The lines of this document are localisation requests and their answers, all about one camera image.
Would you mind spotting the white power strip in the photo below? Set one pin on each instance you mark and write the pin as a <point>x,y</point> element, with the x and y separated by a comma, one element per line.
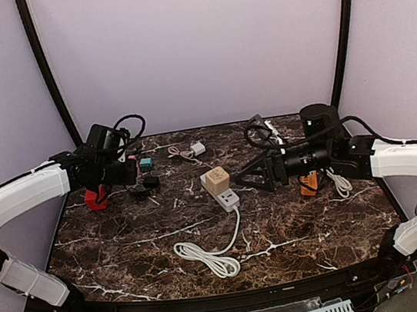
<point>228,199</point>

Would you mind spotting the white usb charger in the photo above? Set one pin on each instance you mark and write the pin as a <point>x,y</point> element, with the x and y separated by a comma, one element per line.
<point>197,149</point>

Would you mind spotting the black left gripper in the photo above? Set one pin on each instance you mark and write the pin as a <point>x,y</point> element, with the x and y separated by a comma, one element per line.
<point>126,171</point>

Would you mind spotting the black plug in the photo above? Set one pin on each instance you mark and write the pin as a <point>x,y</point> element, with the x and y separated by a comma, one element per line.
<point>151,182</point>

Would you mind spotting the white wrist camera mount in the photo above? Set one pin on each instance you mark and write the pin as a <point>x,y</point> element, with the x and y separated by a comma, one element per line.
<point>125,136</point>
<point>275,135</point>

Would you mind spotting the orange power strip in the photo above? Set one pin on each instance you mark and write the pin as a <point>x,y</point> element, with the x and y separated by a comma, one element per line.
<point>309,184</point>

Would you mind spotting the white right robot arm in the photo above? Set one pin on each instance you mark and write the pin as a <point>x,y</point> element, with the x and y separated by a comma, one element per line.
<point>347,146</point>

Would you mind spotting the teal usb charger plug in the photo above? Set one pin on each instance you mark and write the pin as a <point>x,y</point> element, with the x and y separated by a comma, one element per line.
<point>146,164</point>

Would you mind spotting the beige cube socket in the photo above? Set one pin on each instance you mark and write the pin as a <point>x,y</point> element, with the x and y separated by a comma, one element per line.
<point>217,180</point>

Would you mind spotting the red cube socket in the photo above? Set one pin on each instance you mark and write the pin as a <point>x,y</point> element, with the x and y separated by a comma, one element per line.
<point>96,201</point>

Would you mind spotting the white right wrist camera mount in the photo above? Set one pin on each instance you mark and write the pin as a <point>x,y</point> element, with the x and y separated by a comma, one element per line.
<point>275,135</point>

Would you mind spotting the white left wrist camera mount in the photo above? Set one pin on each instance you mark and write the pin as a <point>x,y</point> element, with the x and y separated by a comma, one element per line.
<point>125,136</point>

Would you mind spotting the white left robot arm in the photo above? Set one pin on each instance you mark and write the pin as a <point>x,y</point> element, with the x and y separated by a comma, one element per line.
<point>97,165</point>

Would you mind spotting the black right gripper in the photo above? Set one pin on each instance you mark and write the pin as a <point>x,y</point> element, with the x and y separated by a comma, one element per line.
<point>276,167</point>

